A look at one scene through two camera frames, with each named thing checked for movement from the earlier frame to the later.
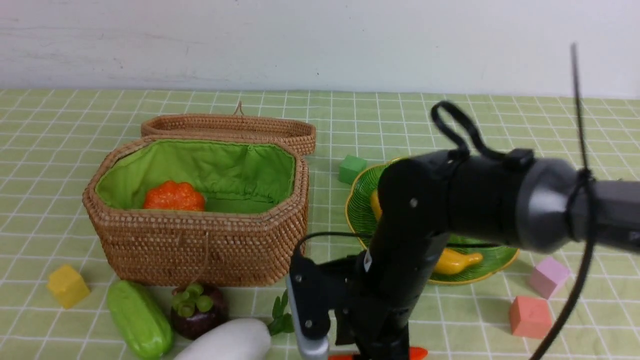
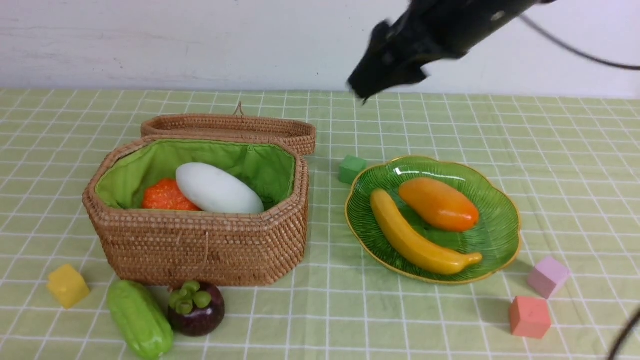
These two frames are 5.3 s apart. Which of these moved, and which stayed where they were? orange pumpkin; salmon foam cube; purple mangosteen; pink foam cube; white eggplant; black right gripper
Moved: white eggplant; black right gripper
Stayed: pink foam cube; salmon foam cube; orange pumpkin; purple mangosteen
